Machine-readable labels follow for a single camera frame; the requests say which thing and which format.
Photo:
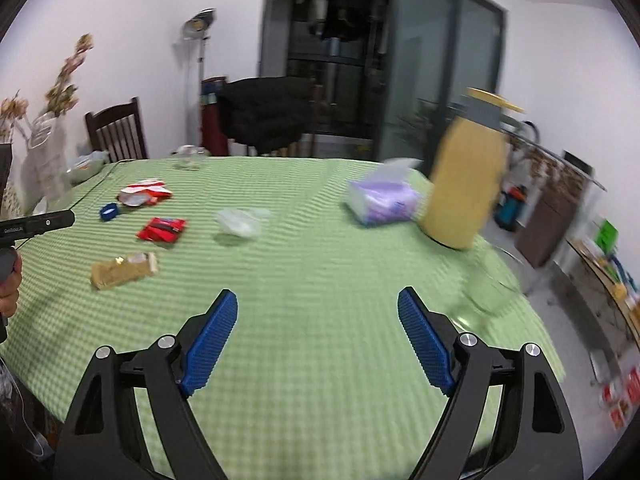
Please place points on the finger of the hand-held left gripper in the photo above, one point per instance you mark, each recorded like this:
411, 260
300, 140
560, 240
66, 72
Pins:
52, 222

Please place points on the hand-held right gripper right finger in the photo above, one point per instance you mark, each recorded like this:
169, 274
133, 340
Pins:
427, 345

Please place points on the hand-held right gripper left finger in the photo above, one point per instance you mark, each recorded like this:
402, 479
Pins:
210, 345

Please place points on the person's left hand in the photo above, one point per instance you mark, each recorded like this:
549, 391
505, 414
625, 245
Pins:
9, 297

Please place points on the clear ribbed pitcher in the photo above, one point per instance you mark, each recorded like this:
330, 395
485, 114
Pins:
47, 170

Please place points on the blue bottle cap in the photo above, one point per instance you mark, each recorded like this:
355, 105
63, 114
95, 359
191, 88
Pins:
109, 211

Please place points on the white bowl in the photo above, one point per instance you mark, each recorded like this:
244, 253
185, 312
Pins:
85, 170

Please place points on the clear drinking glass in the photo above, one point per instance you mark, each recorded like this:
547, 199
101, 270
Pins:
487, 300

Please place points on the golden brown snack wrapper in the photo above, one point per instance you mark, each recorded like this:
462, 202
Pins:
122, 271

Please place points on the red white wrapper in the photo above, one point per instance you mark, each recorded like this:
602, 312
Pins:
145, 192

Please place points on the red snack wrapper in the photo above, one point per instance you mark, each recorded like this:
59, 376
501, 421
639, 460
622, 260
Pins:
162, 230

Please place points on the dark wooden chair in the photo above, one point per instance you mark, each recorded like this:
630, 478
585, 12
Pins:
117, 130

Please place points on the crumpled clear plastic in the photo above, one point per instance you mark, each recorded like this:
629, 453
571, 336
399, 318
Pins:
240, 222

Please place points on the green checked tablecloth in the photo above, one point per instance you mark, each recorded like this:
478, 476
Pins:
310, 260

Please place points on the dried pink flowers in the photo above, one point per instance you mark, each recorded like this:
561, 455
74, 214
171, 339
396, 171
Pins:
65, 90

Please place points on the purple white tissue pack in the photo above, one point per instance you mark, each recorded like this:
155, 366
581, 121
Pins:
380, 200

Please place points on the teal and red container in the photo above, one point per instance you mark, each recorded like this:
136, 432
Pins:
510, 207

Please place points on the yellow thermos jug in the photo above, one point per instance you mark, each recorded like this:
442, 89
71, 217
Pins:
465, 185

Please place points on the dark brown cabinet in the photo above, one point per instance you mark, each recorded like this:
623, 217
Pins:
550, 225

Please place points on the folding side table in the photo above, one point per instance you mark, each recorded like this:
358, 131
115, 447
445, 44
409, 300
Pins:
605, 290

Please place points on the red umbrella bag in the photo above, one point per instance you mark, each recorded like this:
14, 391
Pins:
212, 125

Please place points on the red white floor packets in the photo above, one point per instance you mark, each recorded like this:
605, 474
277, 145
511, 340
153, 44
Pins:
622, 400

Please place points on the green paper bag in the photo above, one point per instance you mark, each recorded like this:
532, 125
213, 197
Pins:
607, 235

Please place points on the hanging dried brown items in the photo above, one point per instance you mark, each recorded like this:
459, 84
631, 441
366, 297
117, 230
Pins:
560, 170

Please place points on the metal clothes rack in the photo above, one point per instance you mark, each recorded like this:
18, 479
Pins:
555, 152

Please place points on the black jacket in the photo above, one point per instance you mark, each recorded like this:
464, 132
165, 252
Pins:
265, 110

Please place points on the studio lamp on stand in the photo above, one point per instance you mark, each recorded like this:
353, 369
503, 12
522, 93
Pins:
199, 22

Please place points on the sliding glass door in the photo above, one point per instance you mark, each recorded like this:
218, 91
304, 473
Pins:
430, 60

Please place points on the hanging dark clothes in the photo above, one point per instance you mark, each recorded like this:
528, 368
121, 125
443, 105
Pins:
350, 5

